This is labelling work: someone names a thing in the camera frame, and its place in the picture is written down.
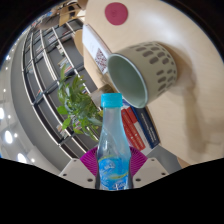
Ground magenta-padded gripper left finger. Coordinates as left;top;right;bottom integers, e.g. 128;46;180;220
59;146;101;190

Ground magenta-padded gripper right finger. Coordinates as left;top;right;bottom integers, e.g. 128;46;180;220
129;146;170;190

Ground clear bottle with blue cap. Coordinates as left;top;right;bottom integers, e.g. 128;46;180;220
95;92;132;191

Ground dark blue book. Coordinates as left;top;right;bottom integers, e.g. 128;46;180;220
131;105;161;150

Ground green potted plant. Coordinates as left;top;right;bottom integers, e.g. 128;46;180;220
56;63;105;143

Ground round ceiling lights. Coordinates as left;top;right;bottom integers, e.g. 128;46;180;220
0;49;28;164

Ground grey patterned ceramic mug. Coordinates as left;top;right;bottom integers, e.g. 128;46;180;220
107;40;179;109

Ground open white magazine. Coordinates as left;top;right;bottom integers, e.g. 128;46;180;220
81;23;113;76

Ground rounded wooden chair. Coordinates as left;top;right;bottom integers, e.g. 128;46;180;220
73;29;85;56

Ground flat round red coaster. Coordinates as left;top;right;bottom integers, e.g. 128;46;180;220
104;2;129;26

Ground grey wall shelf unit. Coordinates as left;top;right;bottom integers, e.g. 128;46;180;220
21;18;101;160

